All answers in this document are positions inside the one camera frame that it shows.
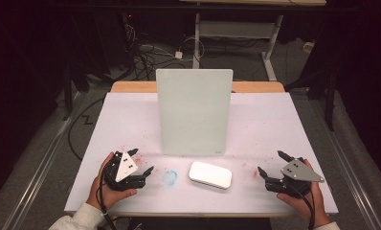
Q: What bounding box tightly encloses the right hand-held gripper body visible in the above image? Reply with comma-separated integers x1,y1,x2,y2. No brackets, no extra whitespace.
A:
264,156,325,196

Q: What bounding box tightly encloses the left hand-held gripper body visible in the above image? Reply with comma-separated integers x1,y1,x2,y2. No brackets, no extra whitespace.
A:
101,150,147,193

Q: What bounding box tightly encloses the white board eraser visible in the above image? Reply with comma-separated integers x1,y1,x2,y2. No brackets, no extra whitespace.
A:
188,161,234,191

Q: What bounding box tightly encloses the small whiteboard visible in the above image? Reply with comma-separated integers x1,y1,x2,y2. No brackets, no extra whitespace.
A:
155,68,235,157

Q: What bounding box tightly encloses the person's left hand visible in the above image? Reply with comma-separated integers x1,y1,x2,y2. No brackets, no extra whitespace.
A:
85,151,138,211

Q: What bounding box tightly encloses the person's right hand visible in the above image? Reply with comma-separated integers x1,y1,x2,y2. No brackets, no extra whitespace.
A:
276,158,334,229

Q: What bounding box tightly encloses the white table cover sheet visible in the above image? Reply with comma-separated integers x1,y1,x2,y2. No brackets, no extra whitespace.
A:
64,91,339,215

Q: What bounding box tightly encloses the wooden table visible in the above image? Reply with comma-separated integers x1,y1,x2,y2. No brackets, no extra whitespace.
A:
110,80,286,219

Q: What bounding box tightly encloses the white power strip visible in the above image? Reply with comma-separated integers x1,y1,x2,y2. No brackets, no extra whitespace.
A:
303,41,317,55

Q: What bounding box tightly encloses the right hand-held gripper black cable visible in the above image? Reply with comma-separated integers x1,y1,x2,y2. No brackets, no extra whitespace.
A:
288,182,318,230

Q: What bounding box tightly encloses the hand-held gripper black cable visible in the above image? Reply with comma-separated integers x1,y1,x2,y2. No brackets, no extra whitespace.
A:
97,161,119,230
288,182,318,230

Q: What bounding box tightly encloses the left hand-held gripper black cable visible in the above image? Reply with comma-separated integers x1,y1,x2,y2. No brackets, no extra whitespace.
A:
97,161,119,230

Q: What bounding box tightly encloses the aluminium floor rail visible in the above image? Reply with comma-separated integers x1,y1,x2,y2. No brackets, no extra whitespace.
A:
1,91,86,230
307,95,381,230

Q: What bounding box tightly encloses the long black floor cable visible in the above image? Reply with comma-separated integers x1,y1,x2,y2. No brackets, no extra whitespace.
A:
67,97,105,162

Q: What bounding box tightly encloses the tangle of floor cables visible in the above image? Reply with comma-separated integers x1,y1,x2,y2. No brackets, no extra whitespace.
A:
123,23,188,81

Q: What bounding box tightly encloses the white metal desk frame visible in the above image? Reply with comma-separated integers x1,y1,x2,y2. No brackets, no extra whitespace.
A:
191,12,284,81

